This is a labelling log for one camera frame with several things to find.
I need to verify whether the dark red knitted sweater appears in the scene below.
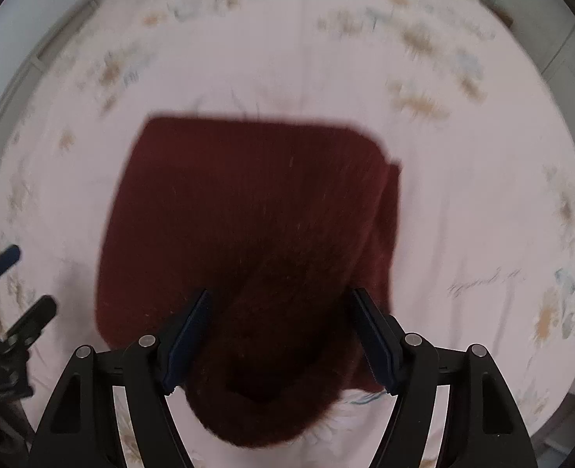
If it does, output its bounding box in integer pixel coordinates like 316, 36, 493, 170
95, 116, 401, 448

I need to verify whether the pink floral bed cover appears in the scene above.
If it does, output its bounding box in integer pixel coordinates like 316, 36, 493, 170
0, 0, 575, 468

